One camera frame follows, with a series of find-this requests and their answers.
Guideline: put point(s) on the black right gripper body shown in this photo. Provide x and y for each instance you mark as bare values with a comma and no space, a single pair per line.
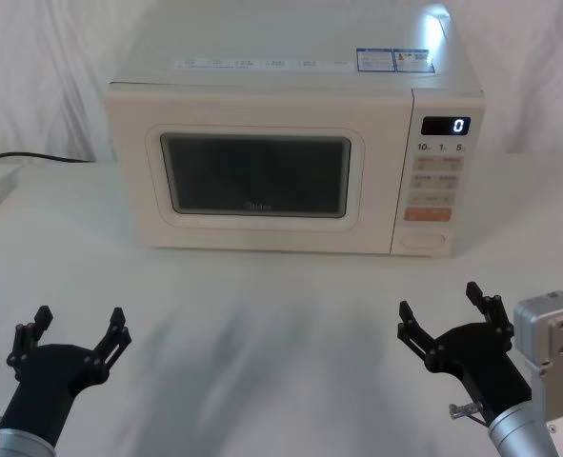
486,366

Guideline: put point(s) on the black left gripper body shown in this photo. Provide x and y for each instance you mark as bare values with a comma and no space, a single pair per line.
47,381

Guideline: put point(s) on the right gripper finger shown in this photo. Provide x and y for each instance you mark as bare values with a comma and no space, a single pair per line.
493,311
416,335

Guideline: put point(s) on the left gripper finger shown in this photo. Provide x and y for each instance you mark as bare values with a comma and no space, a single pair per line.
26,335
114,335

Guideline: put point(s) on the white table cloth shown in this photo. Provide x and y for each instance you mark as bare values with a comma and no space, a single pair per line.
262,343

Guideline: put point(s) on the white curtain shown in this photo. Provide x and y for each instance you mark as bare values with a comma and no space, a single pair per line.
38,71

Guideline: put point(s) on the cream microwave oven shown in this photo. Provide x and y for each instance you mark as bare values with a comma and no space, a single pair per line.
262,105

